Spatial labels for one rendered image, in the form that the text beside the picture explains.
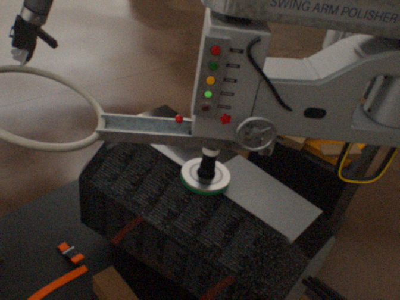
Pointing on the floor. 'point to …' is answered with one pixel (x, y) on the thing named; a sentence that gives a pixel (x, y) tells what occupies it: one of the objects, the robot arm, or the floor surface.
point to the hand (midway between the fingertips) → (24, 63)
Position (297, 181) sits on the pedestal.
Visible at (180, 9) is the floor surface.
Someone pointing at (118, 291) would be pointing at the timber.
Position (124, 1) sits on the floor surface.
